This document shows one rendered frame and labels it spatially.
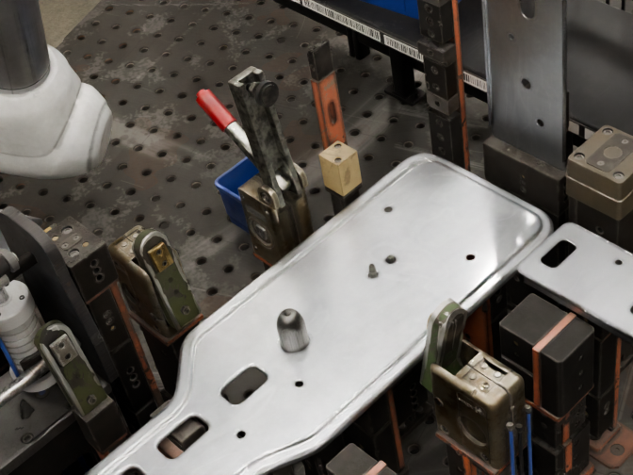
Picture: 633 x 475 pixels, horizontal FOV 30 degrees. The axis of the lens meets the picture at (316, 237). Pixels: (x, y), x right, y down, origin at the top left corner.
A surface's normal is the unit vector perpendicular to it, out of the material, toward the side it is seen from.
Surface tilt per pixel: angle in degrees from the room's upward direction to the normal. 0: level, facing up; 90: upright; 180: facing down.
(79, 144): 81
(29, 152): 97
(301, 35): 0
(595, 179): 89
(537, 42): 90
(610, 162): 0
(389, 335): 0
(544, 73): 90
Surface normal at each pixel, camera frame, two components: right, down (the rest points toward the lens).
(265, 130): 0.66, 0.32
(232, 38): -0.15, -0.70
